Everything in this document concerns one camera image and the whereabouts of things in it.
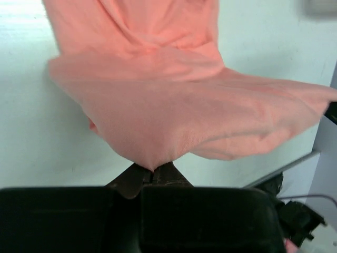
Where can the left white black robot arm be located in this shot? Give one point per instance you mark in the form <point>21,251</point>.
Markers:
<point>289,210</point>

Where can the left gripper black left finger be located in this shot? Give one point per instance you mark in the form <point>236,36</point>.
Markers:
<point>73,219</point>

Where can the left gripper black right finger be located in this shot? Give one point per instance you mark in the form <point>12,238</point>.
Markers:
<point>177,217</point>

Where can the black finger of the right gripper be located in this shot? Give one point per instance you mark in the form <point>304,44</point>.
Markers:
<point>331,112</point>

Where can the salmon pink t shirt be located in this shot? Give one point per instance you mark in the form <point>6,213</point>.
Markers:
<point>151,80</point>

